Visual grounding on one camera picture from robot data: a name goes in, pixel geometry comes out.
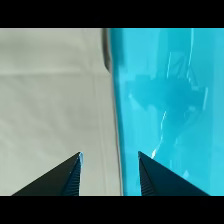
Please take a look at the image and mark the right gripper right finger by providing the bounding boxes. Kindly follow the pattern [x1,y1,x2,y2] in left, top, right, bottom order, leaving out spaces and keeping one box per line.
[137,150,210,197]

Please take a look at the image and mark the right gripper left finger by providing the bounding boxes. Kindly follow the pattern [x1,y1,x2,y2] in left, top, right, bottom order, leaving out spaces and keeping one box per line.
[12,151,85,197]

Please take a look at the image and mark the white T-shirt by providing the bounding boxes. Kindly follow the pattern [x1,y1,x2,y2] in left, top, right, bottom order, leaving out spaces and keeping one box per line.
[0,27,125,197]

